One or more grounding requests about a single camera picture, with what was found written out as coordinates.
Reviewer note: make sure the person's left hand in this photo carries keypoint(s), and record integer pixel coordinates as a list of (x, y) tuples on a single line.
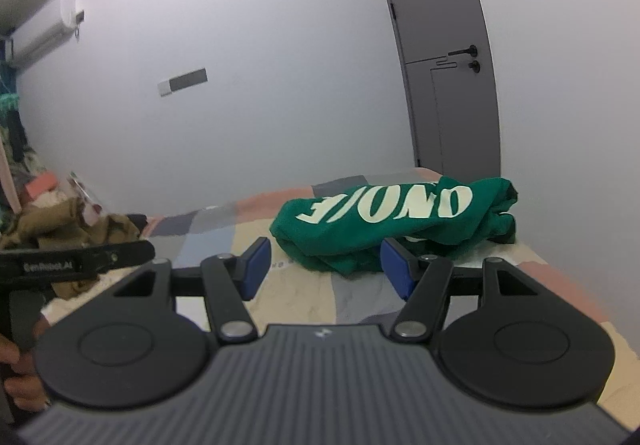
[(25, 387)]

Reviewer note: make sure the cream plush blanket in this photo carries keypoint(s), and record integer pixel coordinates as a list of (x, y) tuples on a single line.
[(47, 201)]

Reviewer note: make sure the patchwork blanket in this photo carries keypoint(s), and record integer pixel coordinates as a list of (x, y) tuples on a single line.
[(320, 295)]

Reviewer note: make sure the grey door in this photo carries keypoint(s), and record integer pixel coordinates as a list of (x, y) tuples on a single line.
[(440, 40)]

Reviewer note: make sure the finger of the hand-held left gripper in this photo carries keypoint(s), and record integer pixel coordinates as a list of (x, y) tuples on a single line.
[(120, 256)]

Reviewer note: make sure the grey wall switch panel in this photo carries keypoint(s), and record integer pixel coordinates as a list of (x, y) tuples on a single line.
[(182, 82)]

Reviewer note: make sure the brown garment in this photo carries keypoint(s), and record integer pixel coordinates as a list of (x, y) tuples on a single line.
[(55, 225)]

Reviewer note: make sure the white air conditioner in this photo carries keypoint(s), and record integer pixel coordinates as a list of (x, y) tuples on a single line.
[(45, 27)]

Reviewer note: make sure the black garment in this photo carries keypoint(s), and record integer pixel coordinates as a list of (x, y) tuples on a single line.
[(136, 223)]

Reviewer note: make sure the green clip hanger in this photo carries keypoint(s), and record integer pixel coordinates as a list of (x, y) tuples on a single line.
[(7, 107)]

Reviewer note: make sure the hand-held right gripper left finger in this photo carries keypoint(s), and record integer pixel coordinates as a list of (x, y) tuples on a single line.
[(256, 265)]

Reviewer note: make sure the black door lock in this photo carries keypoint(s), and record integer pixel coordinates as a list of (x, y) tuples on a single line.
[(475, 66)]

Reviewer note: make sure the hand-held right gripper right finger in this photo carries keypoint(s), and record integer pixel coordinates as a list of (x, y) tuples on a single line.
[(395, 267)]

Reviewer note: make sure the green sweatshirt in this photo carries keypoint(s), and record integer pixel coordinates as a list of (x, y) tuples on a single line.
[(380, 220)]

